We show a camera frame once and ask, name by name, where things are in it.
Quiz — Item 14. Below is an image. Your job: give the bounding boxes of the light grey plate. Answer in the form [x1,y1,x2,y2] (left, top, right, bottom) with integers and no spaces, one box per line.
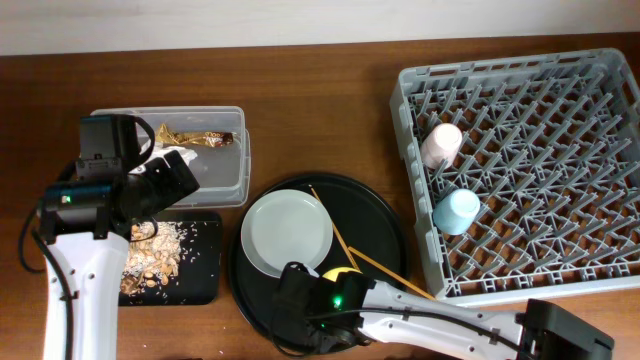
[240,189,334,278]

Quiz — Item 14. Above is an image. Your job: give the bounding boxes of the wooden chopstick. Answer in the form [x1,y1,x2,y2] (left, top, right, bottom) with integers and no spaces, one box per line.
[309,185,360,271]
[348,246,436,301]

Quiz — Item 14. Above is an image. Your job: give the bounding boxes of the clear plastic bin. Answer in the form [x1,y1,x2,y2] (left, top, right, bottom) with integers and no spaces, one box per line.
[93,106,251,210]

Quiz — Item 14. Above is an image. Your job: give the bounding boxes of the rectangular black tray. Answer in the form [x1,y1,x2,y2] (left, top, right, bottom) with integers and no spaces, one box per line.
[119,211,223,306]

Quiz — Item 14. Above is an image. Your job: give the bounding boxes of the crumpled white tissue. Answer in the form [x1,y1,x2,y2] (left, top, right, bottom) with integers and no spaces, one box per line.
[139,139,199,166]

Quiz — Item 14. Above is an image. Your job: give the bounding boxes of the blue plastic cup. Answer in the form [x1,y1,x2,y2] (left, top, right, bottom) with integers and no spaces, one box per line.
[433,189,481,235]

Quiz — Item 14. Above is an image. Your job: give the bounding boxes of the pink plastic cup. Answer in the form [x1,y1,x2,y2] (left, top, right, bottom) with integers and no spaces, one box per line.
[420,123,463,169]

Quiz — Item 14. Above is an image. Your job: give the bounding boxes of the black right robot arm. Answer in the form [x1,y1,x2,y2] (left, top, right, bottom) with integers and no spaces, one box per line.
[274,262,615,360]

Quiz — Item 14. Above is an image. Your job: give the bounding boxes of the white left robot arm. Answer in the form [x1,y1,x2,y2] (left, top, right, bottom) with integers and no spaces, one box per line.
[32,114,199,359]

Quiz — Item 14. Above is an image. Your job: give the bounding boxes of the food scraps and rice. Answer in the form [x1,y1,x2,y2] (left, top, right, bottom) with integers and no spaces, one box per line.
[120,222,200,304]

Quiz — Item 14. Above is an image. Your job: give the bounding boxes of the grey dishwasher rack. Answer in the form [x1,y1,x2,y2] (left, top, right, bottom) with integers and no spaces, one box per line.
[390,48,639,306]

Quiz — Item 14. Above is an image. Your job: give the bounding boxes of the gold snack wrapper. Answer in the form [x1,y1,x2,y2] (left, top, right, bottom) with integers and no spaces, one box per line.
[155,124,234,148]

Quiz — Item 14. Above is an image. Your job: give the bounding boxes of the round black serving tray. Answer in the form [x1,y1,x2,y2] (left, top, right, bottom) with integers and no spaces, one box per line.
[227,173,410,353]

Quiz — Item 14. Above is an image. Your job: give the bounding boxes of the yellow bowl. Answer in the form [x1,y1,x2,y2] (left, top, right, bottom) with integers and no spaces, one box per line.
[323,267,359,282]

